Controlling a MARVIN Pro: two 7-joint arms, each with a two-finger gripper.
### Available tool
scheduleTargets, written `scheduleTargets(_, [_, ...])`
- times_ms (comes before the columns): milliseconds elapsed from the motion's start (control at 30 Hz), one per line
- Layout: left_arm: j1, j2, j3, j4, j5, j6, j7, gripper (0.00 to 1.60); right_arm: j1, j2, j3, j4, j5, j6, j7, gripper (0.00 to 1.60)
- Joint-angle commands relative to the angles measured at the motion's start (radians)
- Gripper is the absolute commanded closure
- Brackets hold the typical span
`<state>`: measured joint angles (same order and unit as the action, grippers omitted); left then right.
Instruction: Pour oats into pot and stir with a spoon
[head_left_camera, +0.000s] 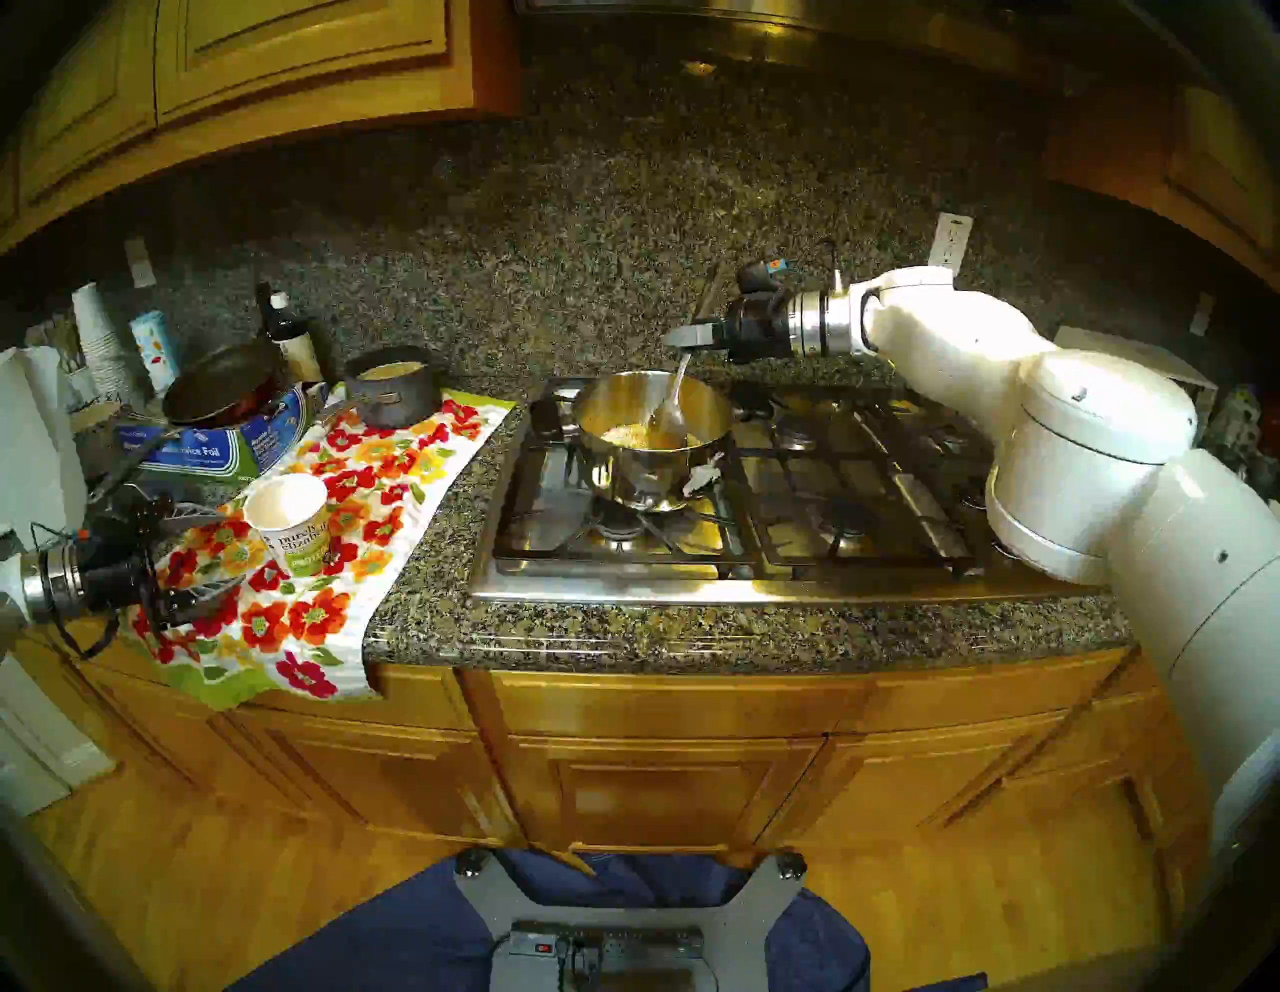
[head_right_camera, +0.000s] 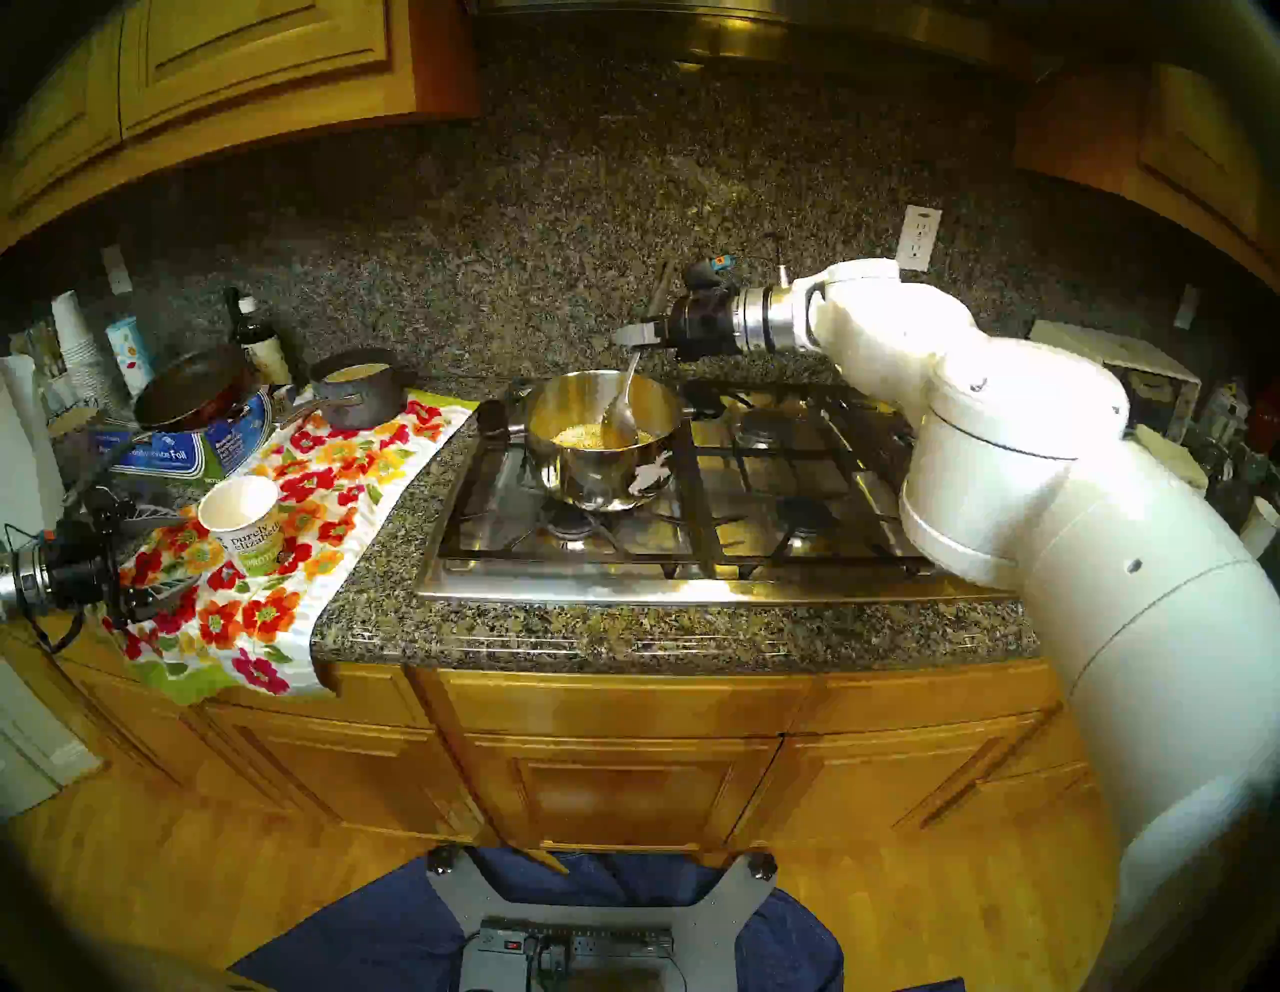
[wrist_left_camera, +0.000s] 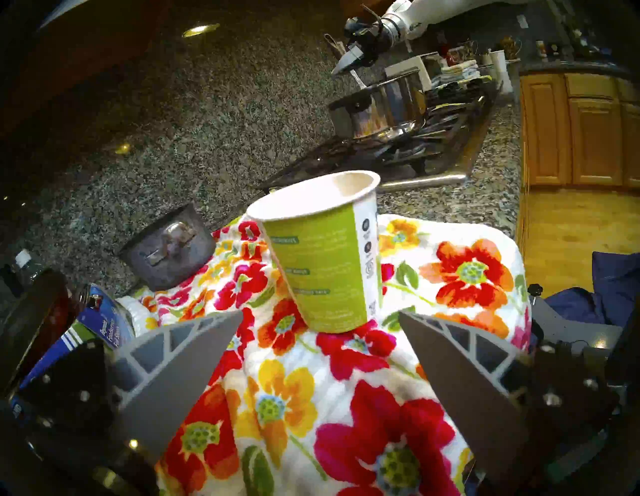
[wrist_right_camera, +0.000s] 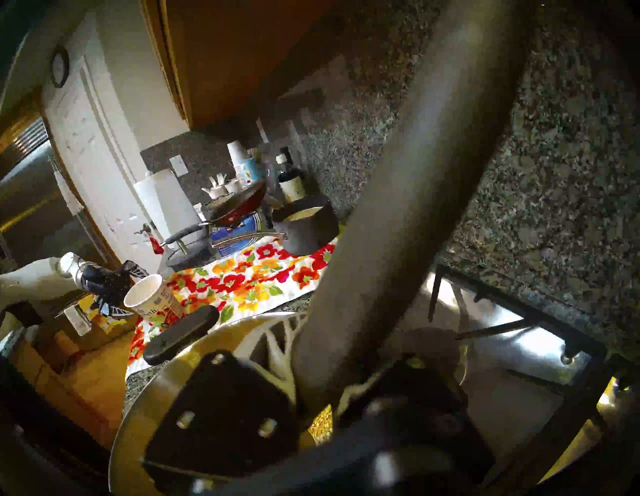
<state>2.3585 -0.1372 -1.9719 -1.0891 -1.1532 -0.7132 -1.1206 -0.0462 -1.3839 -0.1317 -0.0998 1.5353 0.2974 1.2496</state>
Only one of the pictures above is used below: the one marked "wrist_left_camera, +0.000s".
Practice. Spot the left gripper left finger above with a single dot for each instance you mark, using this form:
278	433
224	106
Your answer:
170	375

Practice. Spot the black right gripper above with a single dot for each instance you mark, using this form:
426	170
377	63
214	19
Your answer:
367	37

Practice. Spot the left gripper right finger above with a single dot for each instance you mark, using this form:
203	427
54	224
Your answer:
460	390

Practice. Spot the green white paper oats cup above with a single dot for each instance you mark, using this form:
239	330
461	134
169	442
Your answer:
325	260

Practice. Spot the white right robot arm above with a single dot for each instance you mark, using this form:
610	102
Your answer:
450	10

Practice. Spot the stainless steel pot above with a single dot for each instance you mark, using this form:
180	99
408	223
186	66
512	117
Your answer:
385	107

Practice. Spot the white toaster oven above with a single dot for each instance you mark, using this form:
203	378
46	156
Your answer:
405	65

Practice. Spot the blue foil box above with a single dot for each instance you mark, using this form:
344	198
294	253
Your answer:
100	320

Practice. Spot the folded dish towels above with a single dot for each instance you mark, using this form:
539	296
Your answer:
460	72

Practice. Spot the floral kitchen towel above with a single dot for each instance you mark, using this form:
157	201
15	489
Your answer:
350	400

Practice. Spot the steel gas cooktop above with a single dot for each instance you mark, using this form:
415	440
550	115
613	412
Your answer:
425	155

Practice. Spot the small dark saucepan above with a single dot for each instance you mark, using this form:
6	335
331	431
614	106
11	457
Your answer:
170	250

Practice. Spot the tall white cup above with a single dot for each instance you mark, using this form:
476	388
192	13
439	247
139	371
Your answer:
500	70

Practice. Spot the white capped dark bottle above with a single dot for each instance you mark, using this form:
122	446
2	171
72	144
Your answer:
25	260

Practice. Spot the blue cloth cover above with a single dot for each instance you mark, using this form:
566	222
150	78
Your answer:
615	280

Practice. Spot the wooden lower cabinets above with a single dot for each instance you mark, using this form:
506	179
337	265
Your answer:
595	135

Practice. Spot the wooden upper cabinet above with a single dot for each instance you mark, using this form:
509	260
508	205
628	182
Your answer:
75	60

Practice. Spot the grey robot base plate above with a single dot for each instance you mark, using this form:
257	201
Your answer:
565	325

